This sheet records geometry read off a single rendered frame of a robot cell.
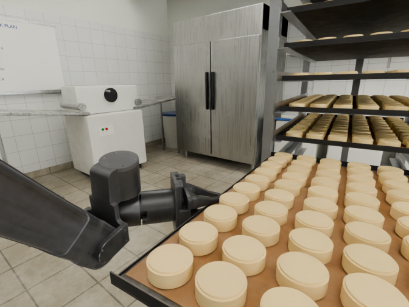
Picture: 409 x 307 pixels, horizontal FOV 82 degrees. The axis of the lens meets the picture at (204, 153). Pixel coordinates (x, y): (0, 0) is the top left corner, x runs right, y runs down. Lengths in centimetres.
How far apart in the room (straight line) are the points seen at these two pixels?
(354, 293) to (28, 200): 31
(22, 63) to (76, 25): 92
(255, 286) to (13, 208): 24
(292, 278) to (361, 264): 8
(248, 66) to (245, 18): 54
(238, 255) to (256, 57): 283
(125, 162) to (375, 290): 32
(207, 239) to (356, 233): 19
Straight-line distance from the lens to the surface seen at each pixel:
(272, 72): 76
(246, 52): 310
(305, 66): 136
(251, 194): 43
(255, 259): 28
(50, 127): 394
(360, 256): 33
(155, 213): 40
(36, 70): 388
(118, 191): 37
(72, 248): 33
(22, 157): 390
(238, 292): 24
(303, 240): 32
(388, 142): 79
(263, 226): 34
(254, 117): 304
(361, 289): 28
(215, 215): 35
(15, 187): 27
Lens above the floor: 122
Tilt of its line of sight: 17 degrees down
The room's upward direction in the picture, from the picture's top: 1 degrees counter-clockwise
